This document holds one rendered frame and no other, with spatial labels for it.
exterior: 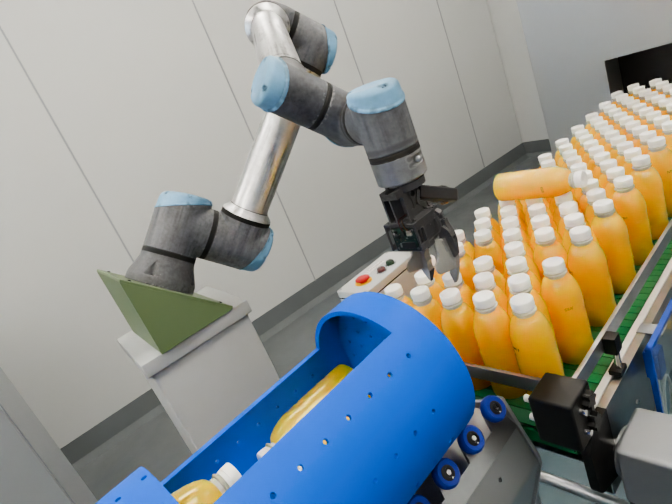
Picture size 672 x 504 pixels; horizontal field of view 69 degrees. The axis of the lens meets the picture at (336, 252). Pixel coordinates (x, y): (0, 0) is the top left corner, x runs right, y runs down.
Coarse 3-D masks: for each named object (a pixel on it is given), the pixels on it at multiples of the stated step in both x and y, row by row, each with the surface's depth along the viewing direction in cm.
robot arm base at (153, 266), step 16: (144, 256) 133; (160, 256) 132; (176, 256) 134; (128, 272) 133; (144, 272) 130; (160, 272) 131; (176, 272) 133; (192, 272) 140; (176, 288) 132; (192, 288) 138
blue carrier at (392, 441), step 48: (336, 336) 91; (384, 336) 81; (432, 336) 71; (288, 384) 84; (384, 384) 65; (432, 384) 68; (240, 432) 78; (288, 432) 58; (336, 432) 59; (384, 432) 62; (432, 432) 67; (144, 480) 56; (192, 480) 73; (240, 480) 54; (288, 480) 55; (336, 480) 57; (384, 480) 61
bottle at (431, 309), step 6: (426, 300) 99; (432, 300) 101; (414, 306) 101; (420, 306) 100; (426, 306) 99; (432, 306) 99; (438, 306) 100; (420, 312) 99; (426, 312) 99; (432, 312) 99; (438, 312) 99; (432, 318) 99; (438, 318) 99; (438, 324) 99
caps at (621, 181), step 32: (640, 96) 174; (576, 128) 163; (608, 128) 150; (640, 128) 139; (544, 160) 148; (576, 160) 136; (608, 160) 126; (640, 160) 118; (480, 224) 120; (512, 224) 114; (544, 224) 108; (576, 224) 103
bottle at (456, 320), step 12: (444, 312) 95; (456, 312) 93; (468, 312) 94; (444, 324) 95; (456, 324) 93; (468, 324) 93; (456, 336) 94; (468, 336) 94; (456, 348) 96; (468, 348) 95; (468, 360) 96; (480, 360) 96; (480, 384) 97
